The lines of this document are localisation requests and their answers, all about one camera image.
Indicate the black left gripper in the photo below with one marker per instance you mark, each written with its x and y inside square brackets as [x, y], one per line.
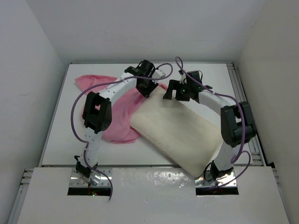
[146, 93]

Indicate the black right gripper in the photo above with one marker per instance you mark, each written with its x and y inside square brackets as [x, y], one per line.
[175, 85]

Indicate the cream pillow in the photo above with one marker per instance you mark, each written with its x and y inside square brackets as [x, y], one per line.
[177, 131]

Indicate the pink pillowcase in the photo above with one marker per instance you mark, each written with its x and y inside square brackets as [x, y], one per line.
[120, 131]

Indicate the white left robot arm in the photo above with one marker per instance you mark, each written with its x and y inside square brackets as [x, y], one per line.
[97, 112]

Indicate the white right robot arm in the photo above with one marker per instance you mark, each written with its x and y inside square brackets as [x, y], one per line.
[237, 123]

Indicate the white front cover board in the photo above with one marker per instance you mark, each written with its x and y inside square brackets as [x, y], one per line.
[152, 196]

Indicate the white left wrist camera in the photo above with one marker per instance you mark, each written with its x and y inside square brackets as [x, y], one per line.
[158, 75]

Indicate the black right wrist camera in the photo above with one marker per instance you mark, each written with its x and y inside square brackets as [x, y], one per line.
[194, 78]

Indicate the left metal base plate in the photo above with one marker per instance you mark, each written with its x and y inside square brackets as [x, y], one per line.
[96, 179]

